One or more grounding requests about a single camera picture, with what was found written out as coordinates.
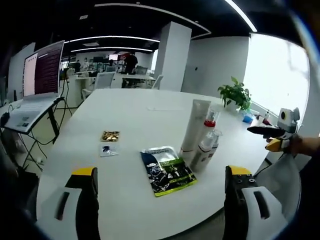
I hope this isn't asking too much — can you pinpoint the white office chair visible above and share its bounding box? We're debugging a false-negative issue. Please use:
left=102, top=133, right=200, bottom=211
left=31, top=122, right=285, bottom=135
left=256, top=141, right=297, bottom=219
left=94, top=71, right=117, bottom=90
left=151, top=74, right=165, bottom=90

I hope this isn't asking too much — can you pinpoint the white laptop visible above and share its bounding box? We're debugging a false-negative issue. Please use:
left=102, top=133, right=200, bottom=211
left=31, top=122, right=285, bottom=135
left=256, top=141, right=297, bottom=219
left=4, top=39, right=66, bottom=135

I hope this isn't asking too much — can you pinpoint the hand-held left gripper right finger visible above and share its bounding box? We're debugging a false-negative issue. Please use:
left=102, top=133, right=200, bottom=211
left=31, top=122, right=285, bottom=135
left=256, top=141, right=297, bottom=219
left=223, top=164, right=288, bottom=240

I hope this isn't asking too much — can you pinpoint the potted green plant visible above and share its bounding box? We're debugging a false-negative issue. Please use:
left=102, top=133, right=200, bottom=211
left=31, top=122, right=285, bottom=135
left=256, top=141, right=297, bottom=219
left=217, top=76, right=252, bottom=113

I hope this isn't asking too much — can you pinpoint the red collared skincare bottle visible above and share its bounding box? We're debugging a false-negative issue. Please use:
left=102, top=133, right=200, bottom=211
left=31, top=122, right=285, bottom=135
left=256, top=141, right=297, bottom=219
left=203, top=106, right=221, bottom=131

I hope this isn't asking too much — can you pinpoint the person's right hand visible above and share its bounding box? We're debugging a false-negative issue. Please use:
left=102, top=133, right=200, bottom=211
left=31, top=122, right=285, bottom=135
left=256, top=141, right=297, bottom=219
left=288, top=133, right=305, bottom=156

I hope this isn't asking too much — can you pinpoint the white skincare tube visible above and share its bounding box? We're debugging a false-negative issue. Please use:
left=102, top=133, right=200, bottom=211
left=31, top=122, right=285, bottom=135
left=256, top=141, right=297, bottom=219
left=179, top=99, right=212, bottom=159

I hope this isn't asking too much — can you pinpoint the grey mesh office chair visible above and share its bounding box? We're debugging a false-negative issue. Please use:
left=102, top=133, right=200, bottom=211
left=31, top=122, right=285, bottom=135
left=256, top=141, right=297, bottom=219
left=254, top=152, right=302, bottom=226

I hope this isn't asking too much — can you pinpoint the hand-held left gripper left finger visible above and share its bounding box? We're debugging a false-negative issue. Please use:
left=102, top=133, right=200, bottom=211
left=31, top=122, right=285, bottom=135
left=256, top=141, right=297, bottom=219
left=37, top=166, right=100, bottom=240

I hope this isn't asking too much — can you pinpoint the small white sachet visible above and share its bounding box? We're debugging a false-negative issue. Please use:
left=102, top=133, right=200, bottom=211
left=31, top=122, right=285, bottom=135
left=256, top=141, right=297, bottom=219
left=99, top=142, right=122, bottom=158

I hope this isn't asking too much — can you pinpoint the green printed sachet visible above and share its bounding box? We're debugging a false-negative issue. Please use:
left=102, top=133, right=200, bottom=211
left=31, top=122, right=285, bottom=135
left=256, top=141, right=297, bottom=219
left=139, top=145, right=198, bottom=198

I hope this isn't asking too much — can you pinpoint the ceiling light strip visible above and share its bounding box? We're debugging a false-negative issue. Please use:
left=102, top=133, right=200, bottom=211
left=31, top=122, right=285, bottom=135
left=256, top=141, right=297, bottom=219
left=224, top=0, right=258, bottom=33
left=63, top=35, right=161, bottom=45
left=71, top=46, right=155, bottom=53

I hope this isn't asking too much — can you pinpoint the white skincare bottle clear cap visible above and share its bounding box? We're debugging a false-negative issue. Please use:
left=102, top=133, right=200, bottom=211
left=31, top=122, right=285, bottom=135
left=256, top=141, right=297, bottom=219
left=191, top=129, right=218, bottom=172

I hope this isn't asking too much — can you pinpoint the gold sachet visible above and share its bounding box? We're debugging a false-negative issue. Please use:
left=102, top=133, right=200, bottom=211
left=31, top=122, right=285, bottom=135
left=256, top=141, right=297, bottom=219
left=100, top=129, right=121, bottom=143

